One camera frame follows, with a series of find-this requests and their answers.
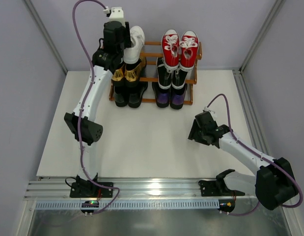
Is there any gold loafer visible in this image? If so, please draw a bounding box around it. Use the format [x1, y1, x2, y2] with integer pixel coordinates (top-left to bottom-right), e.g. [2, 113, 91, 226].
[125, 57, 146, 88]
[111, 65, 125, 87]

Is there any red canvas sneaker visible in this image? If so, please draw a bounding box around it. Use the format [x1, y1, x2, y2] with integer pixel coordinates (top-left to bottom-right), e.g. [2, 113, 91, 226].
[179, 30, 199, 72]
[161, 29, 179, 71]

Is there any black patent loafer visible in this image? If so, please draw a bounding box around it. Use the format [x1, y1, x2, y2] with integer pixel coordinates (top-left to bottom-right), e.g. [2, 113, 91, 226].
[113, 86, 129, 107]
[128, 82, 148, 108]

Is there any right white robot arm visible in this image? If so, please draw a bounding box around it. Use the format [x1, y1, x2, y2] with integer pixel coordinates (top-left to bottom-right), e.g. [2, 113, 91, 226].
[188, 111, 300, 210]

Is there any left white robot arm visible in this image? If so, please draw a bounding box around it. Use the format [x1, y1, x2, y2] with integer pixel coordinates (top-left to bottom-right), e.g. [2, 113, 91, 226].
[64, 21, 131, 198]

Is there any orange wooden shoe shelf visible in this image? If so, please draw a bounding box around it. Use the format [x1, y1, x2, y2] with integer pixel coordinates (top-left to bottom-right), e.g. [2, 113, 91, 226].
[109, 41, 202, 105]

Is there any right black controller box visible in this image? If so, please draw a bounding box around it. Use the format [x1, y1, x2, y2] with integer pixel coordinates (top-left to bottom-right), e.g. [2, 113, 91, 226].
[218, 199, 235, 213]

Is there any black controller box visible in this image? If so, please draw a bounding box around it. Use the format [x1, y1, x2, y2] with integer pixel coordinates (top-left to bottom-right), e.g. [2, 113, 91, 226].
[218, 199, 235, 213]
[81, 200, 99, 215]

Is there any left black controller box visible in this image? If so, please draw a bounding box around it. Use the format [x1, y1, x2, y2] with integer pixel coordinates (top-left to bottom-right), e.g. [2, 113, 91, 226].
[81, 200, 99, 215]

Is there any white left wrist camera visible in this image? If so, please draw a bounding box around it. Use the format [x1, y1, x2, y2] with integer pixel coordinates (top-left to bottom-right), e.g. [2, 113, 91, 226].
[103, 7, 125, 27]

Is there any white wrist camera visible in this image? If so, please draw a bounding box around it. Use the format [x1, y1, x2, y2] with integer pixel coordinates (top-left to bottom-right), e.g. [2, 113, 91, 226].
[203, 107, 217, 118]
[103, 7, 125, 27]

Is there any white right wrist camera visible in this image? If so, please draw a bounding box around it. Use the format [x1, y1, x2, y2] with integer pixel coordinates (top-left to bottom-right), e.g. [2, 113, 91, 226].
[203, 107, 217, 118]

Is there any right side aluminium rail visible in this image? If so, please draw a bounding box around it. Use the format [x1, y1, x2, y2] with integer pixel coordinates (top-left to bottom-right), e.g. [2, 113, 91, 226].
[232, 70, 272, 155]

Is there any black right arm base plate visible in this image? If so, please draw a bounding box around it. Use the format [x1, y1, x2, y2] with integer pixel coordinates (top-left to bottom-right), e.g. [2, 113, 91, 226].
[198, 180, 245, 197]

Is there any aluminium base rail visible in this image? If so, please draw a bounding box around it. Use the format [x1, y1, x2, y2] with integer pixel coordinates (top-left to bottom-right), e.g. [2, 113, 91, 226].
[23, 178, 294, 201]

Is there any left aluminium corner post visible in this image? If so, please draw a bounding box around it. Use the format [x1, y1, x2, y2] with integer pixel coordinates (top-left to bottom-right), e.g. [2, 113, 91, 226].
[22, 0, 68, 75]

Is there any aluminium corner post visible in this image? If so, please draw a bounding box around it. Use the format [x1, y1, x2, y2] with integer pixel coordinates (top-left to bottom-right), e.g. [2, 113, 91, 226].
[239, 0, 285, 73]
[22, 0, 68, 75]

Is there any right aluminium corner post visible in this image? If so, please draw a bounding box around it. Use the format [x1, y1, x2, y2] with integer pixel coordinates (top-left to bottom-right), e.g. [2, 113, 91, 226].
[239, 0, 285, 73]

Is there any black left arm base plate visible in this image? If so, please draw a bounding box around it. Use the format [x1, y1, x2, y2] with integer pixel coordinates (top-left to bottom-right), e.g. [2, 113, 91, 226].
[70, 182, 113, 198]

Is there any white slotted cable duct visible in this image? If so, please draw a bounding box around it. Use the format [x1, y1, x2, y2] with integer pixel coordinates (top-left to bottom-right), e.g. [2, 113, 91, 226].
[35, 199, 219, 210]

